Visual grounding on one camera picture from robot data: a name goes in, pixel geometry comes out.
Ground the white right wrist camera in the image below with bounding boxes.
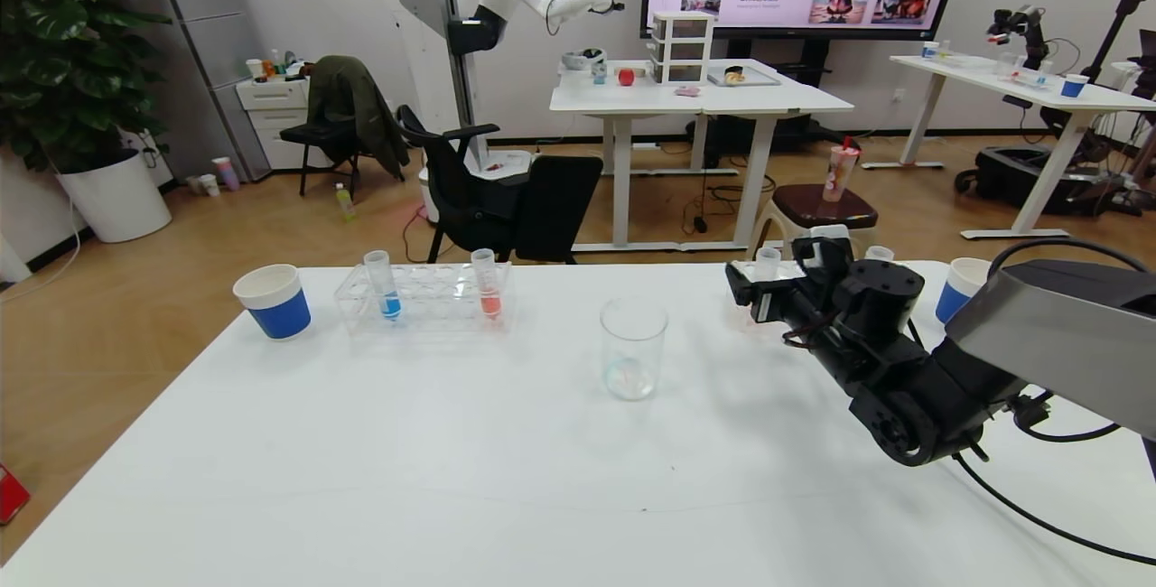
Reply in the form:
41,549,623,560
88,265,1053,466
793,226,854,270

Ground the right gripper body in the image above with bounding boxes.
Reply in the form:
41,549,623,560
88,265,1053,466
750,277,828,327

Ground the clear glass beaker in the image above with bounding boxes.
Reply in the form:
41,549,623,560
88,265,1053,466
600,297,670,402

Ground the white drawer cabinet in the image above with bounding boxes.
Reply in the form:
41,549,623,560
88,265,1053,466
237,78,328,173

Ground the black office chair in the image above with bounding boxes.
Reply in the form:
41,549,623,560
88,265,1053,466
397,105,604,265

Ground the red box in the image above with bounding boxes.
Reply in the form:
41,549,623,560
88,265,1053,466
0,463,33,526

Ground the black four-legged chair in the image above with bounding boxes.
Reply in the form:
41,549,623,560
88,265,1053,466
280,111,362,200

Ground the dark green jacket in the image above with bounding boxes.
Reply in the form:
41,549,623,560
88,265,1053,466
307,56,412,184

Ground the grey tall cabinet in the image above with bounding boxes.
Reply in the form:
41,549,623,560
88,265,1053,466
149,0,274,184

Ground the clear plastic test tube rack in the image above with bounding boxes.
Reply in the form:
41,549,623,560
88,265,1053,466
727,259,809,337
333,262,514,337

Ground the blue pigment test tube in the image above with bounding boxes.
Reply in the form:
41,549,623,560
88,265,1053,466
362,250,402,323

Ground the brown topped plastic stool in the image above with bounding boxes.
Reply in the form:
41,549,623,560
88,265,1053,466
750,184,879,261

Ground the white desktop drawer organizer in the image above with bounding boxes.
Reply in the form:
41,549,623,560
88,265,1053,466
649,12,714,85

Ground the white standing desk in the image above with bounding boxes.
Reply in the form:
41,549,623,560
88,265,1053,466
861,54,1156,240

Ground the white plant pot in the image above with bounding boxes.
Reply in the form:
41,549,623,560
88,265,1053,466
56,150,172,243

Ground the grey tray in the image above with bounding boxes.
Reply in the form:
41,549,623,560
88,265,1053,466
706,65,781,88

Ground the blue white paper cup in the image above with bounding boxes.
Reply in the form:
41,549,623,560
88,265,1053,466
232,264,312,341
935,257,994,326

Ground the white double desk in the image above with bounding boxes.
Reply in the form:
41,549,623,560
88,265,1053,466
549,59,855,254

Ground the black wheeled robot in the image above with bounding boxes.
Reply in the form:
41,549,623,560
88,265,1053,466
954,5,1156,218

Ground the green potted plant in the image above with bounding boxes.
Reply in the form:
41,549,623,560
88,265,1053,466
0,0,172,174

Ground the drink cup with red straw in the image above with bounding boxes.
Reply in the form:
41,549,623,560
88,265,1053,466
821,137,861,203

